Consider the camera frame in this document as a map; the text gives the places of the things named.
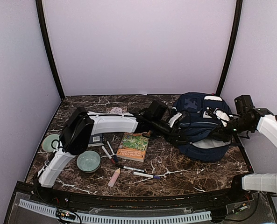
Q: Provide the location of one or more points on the black capped white marker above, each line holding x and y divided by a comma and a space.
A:
130, 168

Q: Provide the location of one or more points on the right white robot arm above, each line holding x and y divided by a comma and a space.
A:
266, 126

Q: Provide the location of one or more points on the navy blue student backpack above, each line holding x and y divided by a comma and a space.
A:
205, 112

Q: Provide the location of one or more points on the blue capped white marker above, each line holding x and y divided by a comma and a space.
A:
113, 154

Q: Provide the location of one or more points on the celadon green bowl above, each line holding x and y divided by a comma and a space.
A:
89, 161
49, 142

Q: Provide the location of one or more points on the near celadon green bowl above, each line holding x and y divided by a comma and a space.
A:
89, 161

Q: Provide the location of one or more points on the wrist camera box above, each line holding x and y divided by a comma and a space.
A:
157, 109
243, 103

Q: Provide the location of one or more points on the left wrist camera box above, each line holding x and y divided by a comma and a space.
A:
157, 109

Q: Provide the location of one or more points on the pink pencil-shaped eraser tube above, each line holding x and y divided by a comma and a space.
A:
114, 177

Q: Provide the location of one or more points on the left black frame post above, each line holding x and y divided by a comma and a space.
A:
48, 50

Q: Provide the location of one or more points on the small green circuit board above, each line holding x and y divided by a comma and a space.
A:
65, 215

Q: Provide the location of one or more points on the white slotted cable duct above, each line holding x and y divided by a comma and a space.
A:
102, 216

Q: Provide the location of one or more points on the black frame post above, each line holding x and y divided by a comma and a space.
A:
231, 45
48, 50

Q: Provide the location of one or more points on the orange treehouse paperback book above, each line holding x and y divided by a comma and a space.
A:
133, 146

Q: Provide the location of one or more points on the far celadon green bowl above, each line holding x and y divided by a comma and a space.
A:
49, 142

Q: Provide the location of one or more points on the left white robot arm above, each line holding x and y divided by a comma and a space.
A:
75, 136

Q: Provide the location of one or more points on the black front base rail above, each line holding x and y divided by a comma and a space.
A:
78, 201

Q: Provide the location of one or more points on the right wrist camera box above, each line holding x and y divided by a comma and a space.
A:
243, 103

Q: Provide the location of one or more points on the pink Shakespeare story book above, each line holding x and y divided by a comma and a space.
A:
116, 110

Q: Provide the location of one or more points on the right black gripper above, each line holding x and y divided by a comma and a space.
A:
226, 136

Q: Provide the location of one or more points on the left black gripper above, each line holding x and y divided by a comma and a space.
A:
176, 136

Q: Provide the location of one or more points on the purple capped white marker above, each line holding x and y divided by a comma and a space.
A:
146, 175

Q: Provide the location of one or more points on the dark blue hardcover book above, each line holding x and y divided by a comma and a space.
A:
96, 140

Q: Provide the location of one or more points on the red capped white marker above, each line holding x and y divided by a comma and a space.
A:
108, 155

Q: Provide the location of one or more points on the right black frame post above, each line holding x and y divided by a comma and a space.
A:
231, 45

